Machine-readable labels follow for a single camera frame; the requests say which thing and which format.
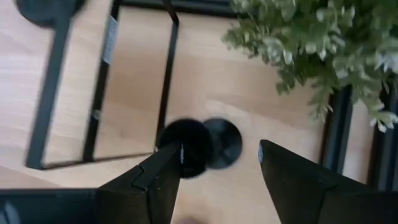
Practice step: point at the black candle stick holder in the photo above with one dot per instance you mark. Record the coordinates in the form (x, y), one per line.
(192, 140)
(46, 11)

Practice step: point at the wooden shelf riser black legs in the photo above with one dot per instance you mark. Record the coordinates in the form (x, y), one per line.
(46, 109)

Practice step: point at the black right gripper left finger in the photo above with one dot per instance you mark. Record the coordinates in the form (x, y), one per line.
(149, 199)

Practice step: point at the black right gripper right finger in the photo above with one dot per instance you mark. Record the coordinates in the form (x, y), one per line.
(289, 186)

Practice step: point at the green potted plant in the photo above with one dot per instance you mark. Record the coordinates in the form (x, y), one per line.
(311, 37)

